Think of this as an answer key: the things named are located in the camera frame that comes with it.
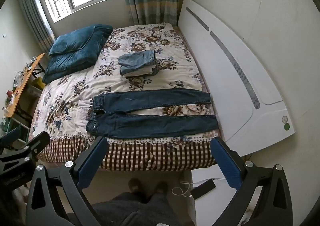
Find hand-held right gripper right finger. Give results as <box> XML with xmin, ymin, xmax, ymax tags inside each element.
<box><xmin>211</xmin><ymin>137</ymin><xmax>293</xmax><ymax>226</ymax></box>

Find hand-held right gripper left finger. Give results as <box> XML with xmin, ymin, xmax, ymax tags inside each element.
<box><xmin>26</xmin><ymin>136</ymin><xmax>108</xmax><ymax>226</ymax></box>

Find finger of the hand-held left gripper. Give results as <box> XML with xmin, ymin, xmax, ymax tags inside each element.
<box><xmin>0</xmin><ymin>127</ymin><xmax>22</xmax><ymax>153</ymax></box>
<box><xmin>0</xmin><ymin>132</ymin><xmax>50</xmax><ymax>174</ymax></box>

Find dark blue denim pants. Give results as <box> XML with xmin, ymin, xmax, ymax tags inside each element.
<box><xmin>85</xmin><ymin>90</ymin><xmax>219</xmax><ymax>139</ymax></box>

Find pale grey folded pants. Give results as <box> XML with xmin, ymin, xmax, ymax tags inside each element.
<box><xmin>120</xmin><ymin>65</ymin><xmax>157</xmax><ymax>78</ymax></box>

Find green storage rack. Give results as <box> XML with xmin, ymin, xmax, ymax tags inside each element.
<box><xmin>0</xmin><ymin>116</ymin><xmax>31</xmax><ymax>148</ymax></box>

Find black phone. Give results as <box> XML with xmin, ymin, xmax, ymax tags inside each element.
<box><xmin>191</xmin><ymin>180</ymin><xmax>216</xmax><ymax>200</ymax></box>

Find white nightstand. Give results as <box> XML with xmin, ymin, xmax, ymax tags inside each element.
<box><xmin>191</xmin><ymin>166</ymin><xmax>250</xmax><ymax>226</ymax></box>

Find clear storage box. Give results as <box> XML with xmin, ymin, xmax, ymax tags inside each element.
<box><xmin>25</xmin><ymin>84</ymin><xmax>42</xmax><ymax>103</ymax></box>

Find person's dark slipper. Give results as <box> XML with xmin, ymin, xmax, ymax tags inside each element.
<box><xmin>152</xmin><ymin>181</ymin><xmax>169</xmax><ymax>197</ymax></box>
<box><xmin>128</xmin><ymin>178</ymin><xmax>148</xmax><ymax>198</ymax></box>

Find wooden desk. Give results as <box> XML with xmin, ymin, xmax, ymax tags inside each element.
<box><xmin>5</xmin><ymin>53</ymin><xmax>46</xmax><ymax>118</ymax></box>

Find floral quilted bedspread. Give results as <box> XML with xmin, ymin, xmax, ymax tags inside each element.
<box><xmin>27</xmin><ymin>23</ymin><xmax>225</xmax><ymax>171</ymax></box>

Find yellow bin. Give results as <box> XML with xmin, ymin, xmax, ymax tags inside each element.
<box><xmin>32</xmin><ymin>77</ymin><xmax>46</xmax><ymax>91</ymax></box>

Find person's grey trousers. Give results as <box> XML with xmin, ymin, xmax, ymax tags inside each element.
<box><xmin>92</xmin><ymin>190</ymin><xmax>183</xmax><ymax>226</ymax></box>

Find teal folded comforter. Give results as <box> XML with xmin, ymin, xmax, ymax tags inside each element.
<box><xmin>42</xmin><ymin>24</ymin><xmax>113</xmax><ymax>84</ymax></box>

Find white bed headboard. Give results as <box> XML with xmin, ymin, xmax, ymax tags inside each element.
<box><xmin>176</xmin><ymin>0</ymin><xmax>295</xmax><ymax>157</ymax></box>

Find teal velvet pillow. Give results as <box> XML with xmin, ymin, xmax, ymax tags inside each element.
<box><xmin>49</xmin><ymin>25</ymin><xmax>95</xmax><ymax>56</ymax></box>

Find stack of folded jeans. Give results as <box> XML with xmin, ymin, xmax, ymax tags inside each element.
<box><xmin>118</xmin><ymin>50</ymin><xmax>157</xmax><ymax>69</ymax></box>

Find narrow grey-green curtain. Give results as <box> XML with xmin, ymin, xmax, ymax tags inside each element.
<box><xmin>16</xmin><ymin>0</ymin><xmax>55</xmax><ymax>54</ymax></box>

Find white charging cable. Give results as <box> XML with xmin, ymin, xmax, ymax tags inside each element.
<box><xmin>172</xmin><ymin>178</ymin><xmax>227</xmax><ymax>198</ymax></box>

